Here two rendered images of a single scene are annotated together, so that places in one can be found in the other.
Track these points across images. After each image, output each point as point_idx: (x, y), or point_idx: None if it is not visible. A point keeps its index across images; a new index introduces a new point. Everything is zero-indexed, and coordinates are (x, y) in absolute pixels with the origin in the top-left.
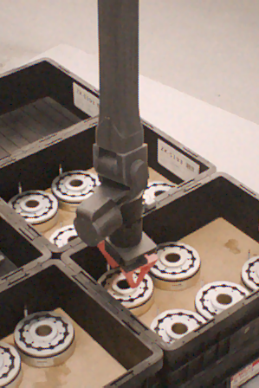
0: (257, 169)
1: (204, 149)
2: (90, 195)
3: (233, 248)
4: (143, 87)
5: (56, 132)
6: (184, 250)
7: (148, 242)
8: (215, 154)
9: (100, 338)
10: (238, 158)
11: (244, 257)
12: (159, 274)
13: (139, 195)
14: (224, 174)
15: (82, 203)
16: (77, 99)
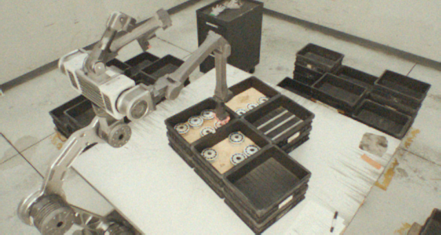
0: (167, 213)
1: (187, 227)
2: (229, 94)
3: (189, 142)
4: None
5: (247, 162)
6: (204, 134)
7: (214, 111)
8: (182, 222)
9: None
10: (173, 220)
11: (186, 139)
12: (211, 127)
13: (216, 98)
14: (189, 143)
15: (231, 92)
16: None
